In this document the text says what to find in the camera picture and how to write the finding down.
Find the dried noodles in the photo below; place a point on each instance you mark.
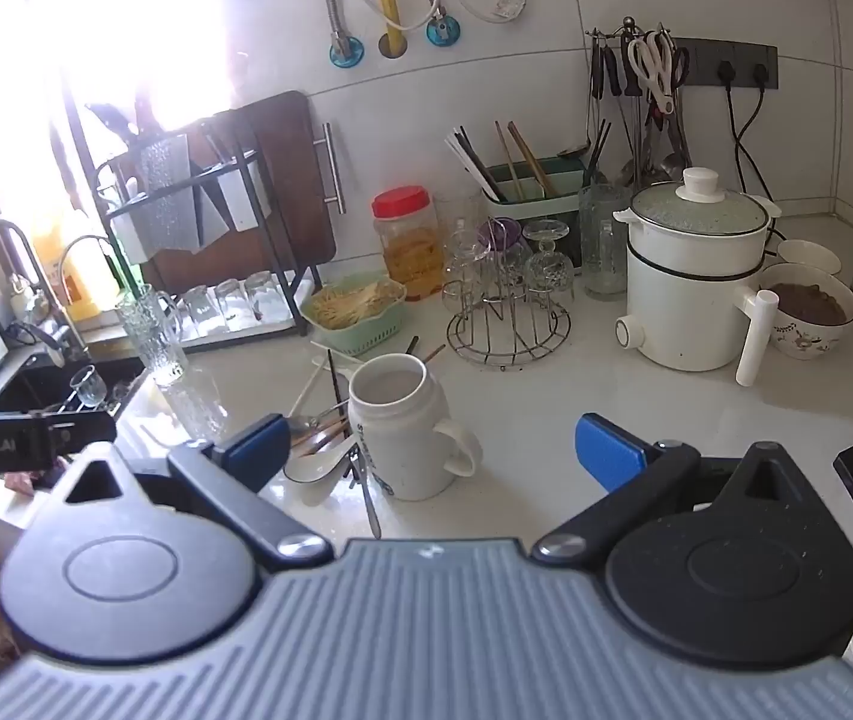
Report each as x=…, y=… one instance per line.
x=351, y=304

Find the plain white bowl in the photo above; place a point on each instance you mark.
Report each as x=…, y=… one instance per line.
x=809, y=255

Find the black chopstick in holder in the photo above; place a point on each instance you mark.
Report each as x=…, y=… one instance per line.
x=600, y=144
x=593, y=150

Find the white electric cooking pot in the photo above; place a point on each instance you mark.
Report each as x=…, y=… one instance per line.
x=689, y=307

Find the small glass in sink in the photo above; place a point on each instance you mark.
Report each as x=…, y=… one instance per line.
x=87, y=386

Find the metal utensil hanging rack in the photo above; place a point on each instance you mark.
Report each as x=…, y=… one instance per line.
x=627, y=26

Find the green utensil holder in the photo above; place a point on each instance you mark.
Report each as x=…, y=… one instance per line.
x=554, y=206

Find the small clear drinking glass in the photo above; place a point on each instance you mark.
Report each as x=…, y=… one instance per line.
x=235, y=304
x=198, y=311
x=267, y=296

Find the plastic jar red lid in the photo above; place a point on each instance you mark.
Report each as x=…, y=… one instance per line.
x=408, y=240

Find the purple tinted glass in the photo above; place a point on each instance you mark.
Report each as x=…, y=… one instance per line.
x=503, y=244

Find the green plastic basket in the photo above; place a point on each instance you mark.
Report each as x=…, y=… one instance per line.
x=355, y=337

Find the clear glass tumbler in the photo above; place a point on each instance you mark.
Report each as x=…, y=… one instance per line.
x=464, y=262

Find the white chopstick in holder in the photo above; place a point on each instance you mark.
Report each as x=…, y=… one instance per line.
x=483, y=165
x=471, y=169

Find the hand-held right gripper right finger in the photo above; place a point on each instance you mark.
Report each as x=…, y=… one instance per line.
x=606, y=454

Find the person's left hand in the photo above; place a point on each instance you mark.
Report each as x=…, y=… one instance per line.
x=29, y=481

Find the orange detergent bottle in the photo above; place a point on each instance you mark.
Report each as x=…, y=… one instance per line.
x=81, y=270

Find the tall textured glass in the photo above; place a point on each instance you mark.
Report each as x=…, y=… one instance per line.
x=150, y=337

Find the yellow pipe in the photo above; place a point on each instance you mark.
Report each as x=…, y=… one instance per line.
x=387, y=0

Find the floral bowl brown food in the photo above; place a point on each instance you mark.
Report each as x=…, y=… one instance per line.
x=809, y=322

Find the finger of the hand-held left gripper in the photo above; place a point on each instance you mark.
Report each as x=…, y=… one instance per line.
x=81, y=431

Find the white cutting board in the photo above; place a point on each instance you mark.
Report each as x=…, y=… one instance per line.
x=235, y=195

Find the black kitchen sink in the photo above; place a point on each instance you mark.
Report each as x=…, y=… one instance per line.
x=29, y=390

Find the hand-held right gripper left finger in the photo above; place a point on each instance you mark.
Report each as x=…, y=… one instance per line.
x=254, y=450

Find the cut crystal goblet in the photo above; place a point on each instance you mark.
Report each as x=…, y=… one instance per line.
x=549, y=262

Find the black wall power strip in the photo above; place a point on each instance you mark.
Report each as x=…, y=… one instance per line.
x=749, y=64

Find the silver textured board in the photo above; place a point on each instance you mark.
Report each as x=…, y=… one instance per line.
x=168, y=195

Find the white ceramic mug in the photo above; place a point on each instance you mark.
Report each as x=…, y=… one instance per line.
x=396, y=435

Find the wooden chopstick in holder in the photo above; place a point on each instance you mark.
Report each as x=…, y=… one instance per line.
x=509, y=161
x=533, y=159

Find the white spoon black trim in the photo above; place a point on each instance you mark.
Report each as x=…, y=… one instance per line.
x=314, y=476

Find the textured glass mug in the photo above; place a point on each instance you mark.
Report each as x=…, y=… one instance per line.
x=605, y=240

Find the black metal dish rack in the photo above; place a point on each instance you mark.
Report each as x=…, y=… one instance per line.
x=276, y=240

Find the speckled pot lid white knob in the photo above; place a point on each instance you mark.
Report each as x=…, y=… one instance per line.
x=696, y=206

